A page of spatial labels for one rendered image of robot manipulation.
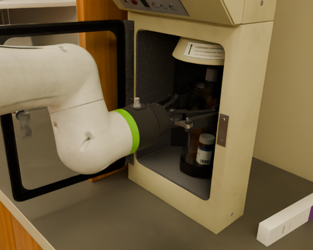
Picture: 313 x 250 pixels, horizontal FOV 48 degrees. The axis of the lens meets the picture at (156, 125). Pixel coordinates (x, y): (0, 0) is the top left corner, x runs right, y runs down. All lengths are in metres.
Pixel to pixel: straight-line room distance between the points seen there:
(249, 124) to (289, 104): 0.37
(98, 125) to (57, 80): 0.11
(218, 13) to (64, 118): 0.32
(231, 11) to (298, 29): 0.48
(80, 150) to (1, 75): 0.21
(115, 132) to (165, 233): 0.31
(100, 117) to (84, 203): 0.38
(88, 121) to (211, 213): 0.38
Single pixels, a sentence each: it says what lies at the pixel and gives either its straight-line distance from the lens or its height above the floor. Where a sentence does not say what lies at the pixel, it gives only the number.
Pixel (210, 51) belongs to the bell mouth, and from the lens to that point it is 0.75.
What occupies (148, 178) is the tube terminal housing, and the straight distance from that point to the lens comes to 0.95.
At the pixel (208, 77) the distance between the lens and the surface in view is 0.84.
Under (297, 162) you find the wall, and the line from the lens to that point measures 1.17.
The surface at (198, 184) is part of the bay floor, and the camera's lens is 0.87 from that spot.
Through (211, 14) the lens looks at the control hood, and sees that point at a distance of 0.65.
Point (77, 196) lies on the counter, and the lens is 0.97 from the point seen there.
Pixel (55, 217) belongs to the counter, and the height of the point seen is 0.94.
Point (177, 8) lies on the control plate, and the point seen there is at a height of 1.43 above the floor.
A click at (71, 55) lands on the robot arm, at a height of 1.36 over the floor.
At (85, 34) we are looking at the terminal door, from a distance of 0.81.
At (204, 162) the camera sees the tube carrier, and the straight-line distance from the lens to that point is 0.88.
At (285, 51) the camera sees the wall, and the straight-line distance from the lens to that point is 1.11.
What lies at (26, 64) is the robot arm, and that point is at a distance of 0.49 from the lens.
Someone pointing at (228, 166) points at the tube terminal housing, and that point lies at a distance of 0.76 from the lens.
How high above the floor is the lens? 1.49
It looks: 23 degrees down
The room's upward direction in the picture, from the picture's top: 2 degrees clockwise
